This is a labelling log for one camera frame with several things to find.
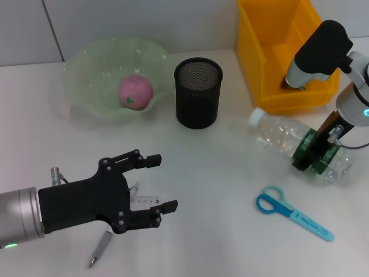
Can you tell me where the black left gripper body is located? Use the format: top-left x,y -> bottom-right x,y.
38,158 -> 132,234

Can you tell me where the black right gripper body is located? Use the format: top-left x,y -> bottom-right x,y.
317,110 -> 357,151

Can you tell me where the clear water bottle green label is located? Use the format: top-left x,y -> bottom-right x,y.
248,107 -> 357,185

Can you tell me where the pink peach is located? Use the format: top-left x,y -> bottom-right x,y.
117,74 -> 155,111

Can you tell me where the clear plastic ruler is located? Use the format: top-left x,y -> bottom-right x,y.
129,194 -> 161,209

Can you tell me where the grey ballpoint pen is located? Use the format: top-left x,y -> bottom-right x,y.
88,181 -> 141,269

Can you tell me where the blue pen in cup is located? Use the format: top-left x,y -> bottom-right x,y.
255,184 -> 335,242

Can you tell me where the black mesh pen cup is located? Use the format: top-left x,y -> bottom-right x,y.
174,57 -> 224,130

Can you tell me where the green glass fruit plate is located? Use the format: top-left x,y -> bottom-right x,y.
62,35 -> 171,126

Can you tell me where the yellow plastic bin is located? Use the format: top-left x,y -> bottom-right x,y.
236,0 -> 341,113

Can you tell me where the right gripper cable with plug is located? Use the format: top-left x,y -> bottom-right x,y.
327,125 -> 369,151

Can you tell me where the gripper cable with plug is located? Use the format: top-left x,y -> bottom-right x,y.
327,125 -> 369,151
50,166 -> 70,186

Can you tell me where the left gripper cable with plug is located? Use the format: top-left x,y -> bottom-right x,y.
50,166 -> 70,186

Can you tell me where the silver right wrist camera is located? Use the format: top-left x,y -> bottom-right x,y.
281,19 -> 354,91

